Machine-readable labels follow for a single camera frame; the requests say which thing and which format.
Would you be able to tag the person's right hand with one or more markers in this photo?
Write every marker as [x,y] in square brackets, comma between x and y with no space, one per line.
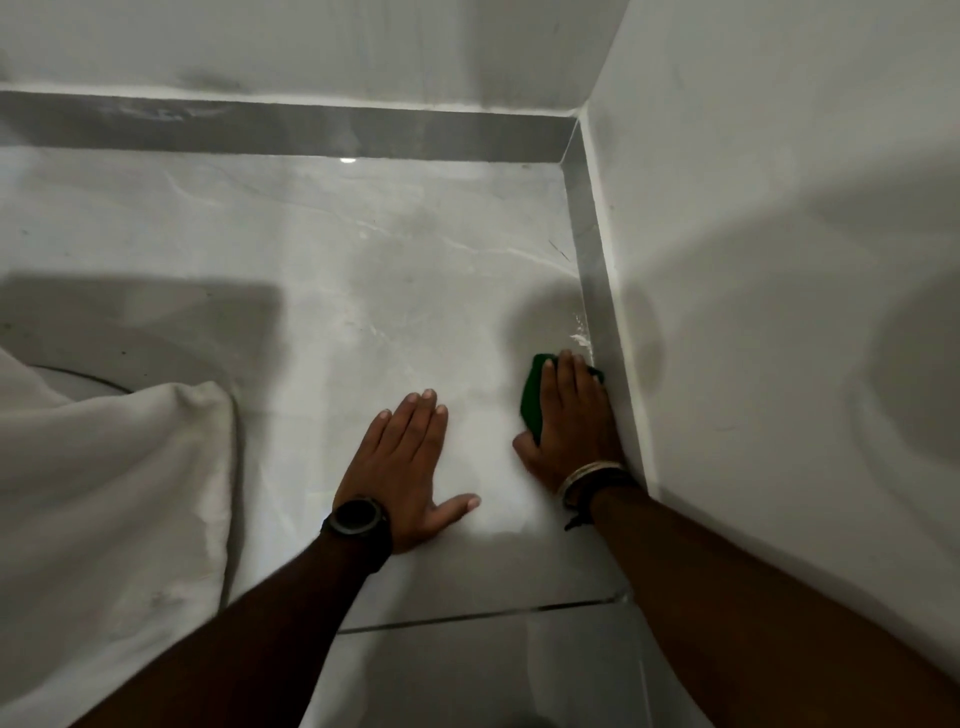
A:
[574,435]

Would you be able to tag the person's left hand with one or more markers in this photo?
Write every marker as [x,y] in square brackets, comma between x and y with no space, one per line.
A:
[397,480]

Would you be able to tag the person's right thumb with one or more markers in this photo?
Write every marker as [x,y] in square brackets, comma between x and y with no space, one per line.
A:
[525,448]

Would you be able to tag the person's left middle finger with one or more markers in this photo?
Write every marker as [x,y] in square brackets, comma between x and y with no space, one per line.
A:
[416,424]

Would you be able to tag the person's left thumb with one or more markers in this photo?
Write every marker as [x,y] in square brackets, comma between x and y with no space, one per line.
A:
[450,511]

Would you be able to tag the person's right middle finger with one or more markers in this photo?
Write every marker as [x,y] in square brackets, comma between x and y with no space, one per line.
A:
[566,382]

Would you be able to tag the green scrub pad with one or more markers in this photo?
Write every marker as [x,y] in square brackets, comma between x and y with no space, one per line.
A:
[533,394]

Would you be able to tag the person's left forearm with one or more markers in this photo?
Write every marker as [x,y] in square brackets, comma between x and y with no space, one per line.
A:
[247,645]

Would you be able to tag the person's right forearm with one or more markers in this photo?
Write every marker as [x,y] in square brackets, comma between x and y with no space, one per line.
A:
[750,622]

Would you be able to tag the silver bangle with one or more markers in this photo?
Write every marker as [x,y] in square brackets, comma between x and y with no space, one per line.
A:
[589,472]

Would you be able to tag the black wrist thread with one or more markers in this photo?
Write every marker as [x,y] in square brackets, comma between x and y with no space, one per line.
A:
[596,491]

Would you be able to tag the black wristwatch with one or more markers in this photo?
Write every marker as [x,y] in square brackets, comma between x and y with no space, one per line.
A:
[361,521]

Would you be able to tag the grey tile skirting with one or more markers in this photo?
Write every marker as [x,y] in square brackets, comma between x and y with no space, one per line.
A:
[390,133]

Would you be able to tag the white garment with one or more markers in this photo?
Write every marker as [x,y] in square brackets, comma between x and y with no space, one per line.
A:
[105,540]

